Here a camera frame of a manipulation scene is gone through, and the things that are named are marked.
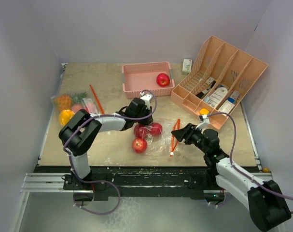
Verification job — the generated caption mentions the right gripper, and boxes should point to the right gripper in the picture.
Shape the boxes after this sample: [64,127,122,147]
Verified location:
[171,123,209,154]

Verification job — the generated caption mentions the clear zip bag red apples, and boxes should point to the clear zip bag red apples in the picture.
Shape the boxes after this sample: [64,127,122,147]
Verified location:
[131,118,181,157]

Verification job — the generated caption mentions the fake red apple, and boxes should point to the fake red apple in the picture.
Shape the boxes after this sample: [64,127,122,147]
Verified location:
[134,124,150,138]
[149,122,163,137]
[156,73,170,87]
[131,138,148,154]

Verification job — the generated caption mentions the pink plastic basket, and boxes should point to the pink plastic basket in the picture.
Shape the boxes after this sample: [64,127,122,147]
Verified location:
[122,62,175,99]

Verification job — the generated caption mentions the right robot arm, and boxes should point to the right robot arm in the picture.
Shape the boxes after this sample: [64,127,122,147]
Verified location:
[171,123,292,232]

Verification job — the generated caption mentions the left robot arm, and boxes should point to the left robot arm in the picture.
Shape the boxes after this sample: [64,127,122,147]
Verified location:
[58,93,156,189]

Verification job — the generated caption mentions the fake yellow pepper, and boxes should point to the fake yellow pepper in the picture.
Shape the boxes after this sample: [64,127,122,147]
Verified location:
[58,109,74,126]

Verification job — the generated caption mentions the clear zip bag mixed fruit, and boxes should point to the clear zip bag mixed fruit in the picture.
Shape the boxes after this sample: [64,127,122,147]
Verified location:
[51,85,104,125]

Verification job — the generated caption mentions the fake pineapple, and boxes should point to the fake pineapple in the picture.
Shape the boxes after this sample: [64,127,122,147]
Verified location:
[54,94,72,112]

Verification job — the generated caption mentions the small white box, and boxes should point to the small white box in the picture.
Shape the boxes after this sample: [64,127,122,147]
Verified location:
[182,59,192,75]

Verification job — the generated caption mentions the orange desk file organizer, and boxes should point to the orange desk file organizer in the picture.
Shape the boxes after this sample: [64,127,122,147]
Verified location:
[171,36,268,129]

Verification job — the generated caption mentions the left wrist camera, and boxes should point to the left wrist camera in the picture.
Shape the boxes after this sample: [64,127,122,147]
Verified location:
[140,92,153,109]

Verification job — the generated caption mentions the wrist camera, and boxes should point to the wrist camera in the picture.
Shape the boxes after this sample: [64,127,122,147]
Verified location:
[196,114,210,130]
[140,92,153,109]

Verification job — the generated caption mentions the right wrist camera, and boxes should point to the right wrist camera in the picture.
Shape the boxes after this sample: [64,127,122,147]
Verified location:
[196,114,210,130]

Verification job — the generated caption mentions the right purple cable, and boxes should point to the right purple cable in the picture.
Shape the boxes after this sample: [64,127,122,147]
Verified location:
[206,112,293,216]

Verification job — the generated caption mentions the purple cable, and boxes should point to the purple cable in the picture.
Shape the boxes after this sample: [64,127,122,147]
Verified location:
[206,112,293,216]
[63,89,158,215]

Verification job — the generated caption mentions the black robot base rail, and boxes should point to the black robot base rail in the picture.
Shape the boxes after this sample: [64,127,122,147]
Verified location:
[62,167,231,204]

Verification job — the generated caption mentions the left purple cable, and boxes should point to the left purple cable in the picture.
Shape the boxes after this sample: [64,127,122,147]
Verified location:
[63,89,158,215]

